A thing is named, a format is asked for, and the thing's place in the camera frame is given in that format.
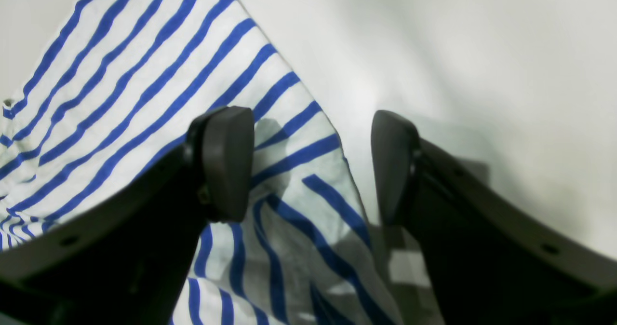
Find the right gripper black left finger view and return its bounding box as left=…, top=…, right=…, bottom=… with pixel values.
left=0, top=106, right=255, bottom=325

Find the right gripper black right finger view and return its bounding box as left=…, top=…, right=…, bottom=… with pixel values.
left=371, top=110, right=617, bottom=325

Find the blue white striped T-shirt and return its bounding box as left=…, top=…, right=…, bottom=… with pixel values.
left=1, top=0, right=402, bottom=325

